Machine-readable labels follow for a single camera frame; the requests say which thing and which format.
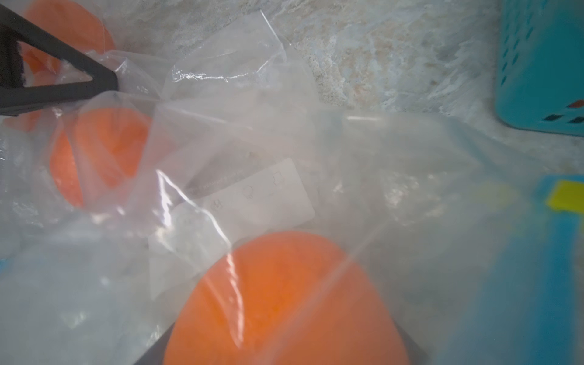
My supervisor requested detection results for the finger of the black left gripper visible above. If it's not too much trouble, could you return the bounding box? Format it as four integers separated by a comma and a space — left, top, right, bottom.
1, 5, 119, 116

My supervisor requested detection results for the orange fruit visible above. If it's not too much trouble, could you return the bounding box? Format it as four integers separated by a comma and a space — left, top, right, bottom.
164, 231, 409, 364
50, 107, 152, 208
2, 1, 115, 132

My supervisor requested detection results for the clear zip-top bag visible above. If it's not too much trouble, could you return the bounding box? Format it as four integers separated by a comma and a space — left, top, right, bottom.
1, 12, 583, 364

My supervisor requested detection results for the teal plastic perforated basket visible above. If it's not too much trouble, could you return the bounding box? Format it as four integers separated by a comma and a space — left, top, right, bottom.
495, 0, 583, 136

